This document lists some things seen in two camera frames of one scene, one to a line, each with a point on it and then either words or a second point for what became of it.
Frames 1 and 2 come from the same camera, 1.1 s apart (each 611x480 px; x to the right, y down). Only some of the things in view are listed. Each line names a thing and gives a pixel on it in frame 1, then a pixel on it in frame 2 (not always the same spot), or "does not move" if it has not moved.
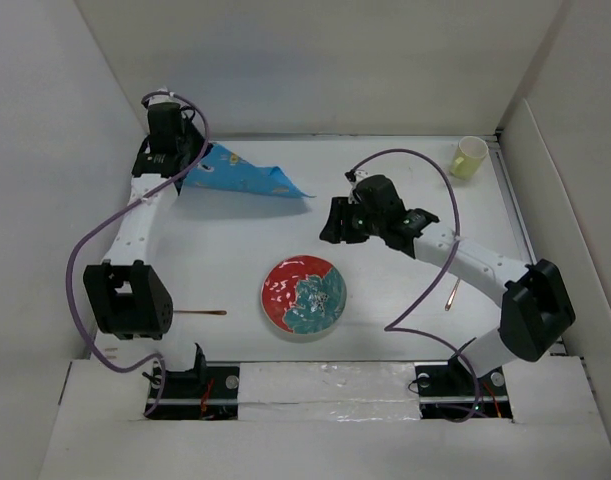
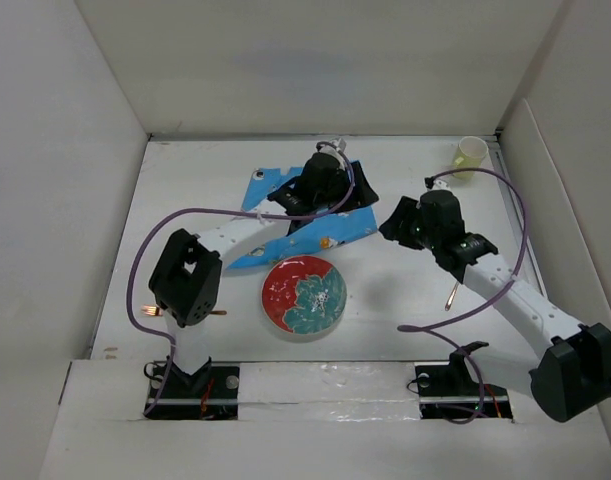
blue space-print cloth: x=220 y=169 -> x=304 y=235
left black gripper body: x=192 y=143 -> x=355 y=199
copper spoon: x=450 y=300 does not move
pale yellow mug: x=470 y=156 does not move
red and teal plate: x=303 y=294 does not move
